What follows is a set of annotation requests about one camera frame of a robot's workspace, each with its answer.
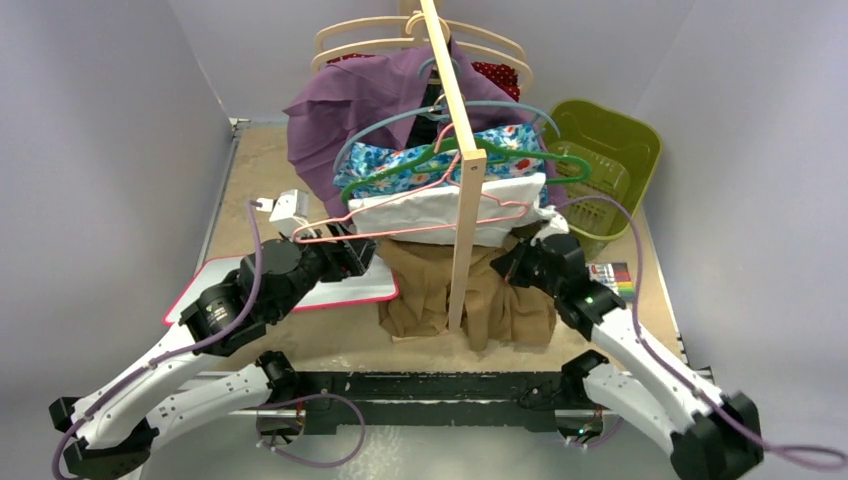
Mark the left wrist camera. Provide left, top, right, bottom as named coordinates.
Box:
left=253, top=189, right=309, bottom=240

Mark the grey-blue plastic hanger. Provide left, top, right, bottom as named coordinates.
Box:
left=325, top=49, right=549, bottom=149

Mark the purple garment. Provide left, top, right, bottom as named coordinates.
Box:
left=283, top=40, right=533, bottom=217

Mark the marker pen box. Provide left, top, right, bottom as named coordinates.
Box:
left=587, top=262, right=635, bottom=303

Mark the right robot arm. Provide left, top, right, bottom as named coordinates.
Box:
left=490, top=234, right=764, bottom=479

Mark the pink wire hanger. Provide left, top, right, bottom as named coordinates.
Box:
left=291, top=123, right=533, bottom=245

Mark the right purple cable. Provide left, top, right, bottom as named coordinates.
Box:
left=556, top=194, right=848, bottom=473

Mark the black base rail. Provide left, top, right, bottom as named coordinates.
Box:
left=260, top=371, right=613, bottom=439

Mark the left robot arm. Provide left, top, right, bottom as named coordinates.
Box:
left=49, top=225, right=376, bottom=479

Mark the wooden hanger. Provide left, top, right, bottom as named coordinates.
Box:
left=313, top=15, right=526, bottom=60
left=310, top=38, right=535, bottom=89

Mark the red-edged whiteboard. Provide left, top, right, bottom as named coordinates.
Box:
left=162, top=256, right=399, bottom=327

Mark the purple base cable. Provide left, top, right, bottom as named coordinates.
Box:
left=255, top=392, right=367, bottom=468

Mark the green plastic basket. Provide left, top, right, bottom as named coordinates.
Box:
left=543, top=99, right=663, bottom=259

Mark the blue floral garment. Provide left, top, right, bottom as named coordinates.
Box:
left=333, top=124, right=554, bottom=205

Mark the red polka dot garment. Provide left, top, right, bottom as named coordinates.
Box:
left=472, top=62, right=521, bottom=101

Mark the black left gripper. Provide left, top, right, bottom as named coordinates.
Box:
left=273, top=218, right=380, bottom=321

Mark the rear wooden hanger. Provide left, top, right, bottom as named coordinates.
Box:
left=313, top=15, right=526, bottom=60

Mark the white garment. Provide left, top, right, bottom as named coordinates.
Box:
left=348, top=173, right=545, bottom=247

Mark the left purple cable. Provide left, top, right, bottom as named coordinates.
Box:
left=51, top=199, right=266, bottom=480

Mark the wooden clothes rack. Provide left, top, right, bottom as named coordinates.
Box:
left=399, top=1, right=487, bottom=334

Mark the tan pleated skirt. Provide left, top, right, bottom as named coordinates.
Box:
left=378, top=237, right=557, bottom=352

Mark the front wooden hanger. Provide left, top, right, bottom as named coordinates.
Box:
left=310, top=38, right=535, bottom=89

